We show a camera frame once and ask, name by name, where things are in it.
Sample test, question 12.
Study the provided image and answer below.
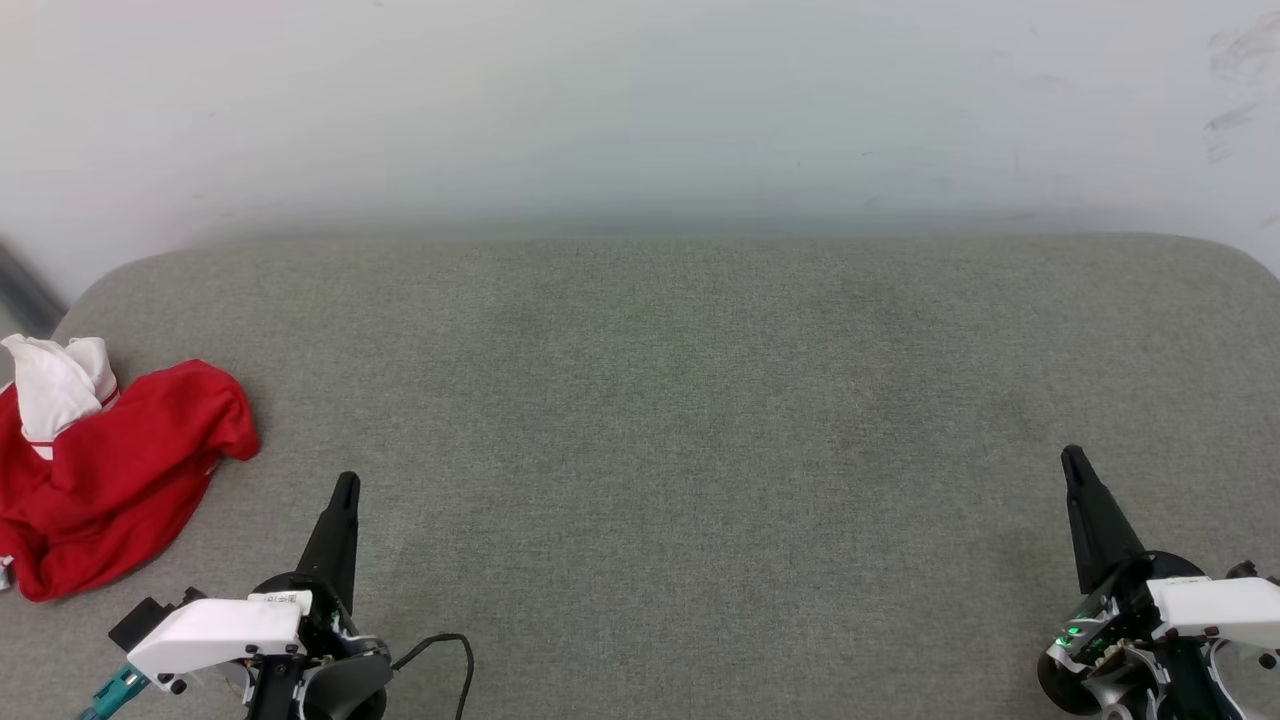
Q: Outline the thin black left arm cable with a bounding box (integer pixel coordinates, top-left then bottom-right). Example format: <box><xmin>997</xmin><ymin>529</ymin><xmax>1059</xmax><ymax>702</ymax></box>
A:
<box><xmin>390</xmin><ymin>633</ymin><xmax>476</xmax><ymax>720</ymax></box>

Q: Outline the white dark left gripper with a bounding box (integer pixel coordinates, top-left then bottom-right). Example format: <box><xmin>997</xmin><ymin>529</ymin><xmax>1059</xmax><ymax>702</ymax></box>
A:
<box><xmin>125</xmin><ymin>472</ymin><xmax>391</xmax><ymax>720</ymax></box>

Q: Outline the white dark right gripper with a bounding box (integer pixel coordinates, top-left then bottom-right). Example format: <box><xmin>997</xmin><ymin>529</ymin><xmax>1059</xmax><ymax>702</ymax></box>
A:
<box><xmin>1037</xmin><ymin>445</ymin><xmax>1280</xmax><ymax>720</ymax></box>

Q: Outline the teal left camera connector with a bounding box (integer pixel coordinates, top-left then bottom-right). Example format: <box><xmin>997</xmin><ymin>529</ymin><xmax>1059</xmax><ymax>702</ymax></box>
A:
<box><xmin>78</xmin><ymin>665</ymin><xmax>151</xmax><ymax>720</ymax></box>

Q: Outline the grey fabric sofa seat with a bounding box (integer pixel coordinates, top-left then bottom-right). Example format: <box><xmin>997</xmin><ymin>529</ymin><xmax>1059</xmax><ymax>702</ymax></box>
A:
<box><xmin>0</xmin><ymin>235</ymin><xmax>1280</xmax><ymax>720</ymax></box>

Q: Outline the red white sleeved shirt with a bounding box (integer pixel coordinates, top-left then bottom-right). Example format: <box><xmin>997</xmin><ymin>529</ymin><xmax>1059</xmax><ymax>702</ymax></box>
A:
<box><xmin>0</xmin><ymin>335</ymin><xmax>261</xmax><ymax>603</ymax></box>

